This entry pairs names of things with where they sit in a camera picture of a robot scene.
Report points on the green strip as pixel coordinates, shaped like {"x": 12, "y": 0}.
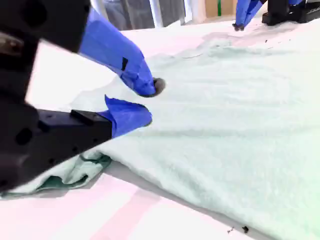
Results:
{"x": 219, "y": 7}

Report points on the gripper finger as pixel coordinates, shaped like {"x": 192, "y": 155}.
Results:
{"x": 82, "y": 130}
{"x": 251, "y": 10}
{"x": 241, "y": 12}
{"x": 117, "y": 55}

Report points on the small black crumb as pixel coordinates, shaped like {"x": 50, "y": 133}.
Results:
{"x": 245, "y": 229}

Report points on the white post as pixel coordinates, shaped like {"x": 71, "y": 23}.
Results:
{"x": 156, "y": 12}

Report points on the pale green T-shirt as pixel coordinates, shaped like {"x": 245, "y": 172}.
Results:
{"x": 225, "y": 125}

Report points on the wooden board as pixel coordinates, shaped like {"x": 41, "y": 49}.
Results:
{"x": 226, "y": 7}

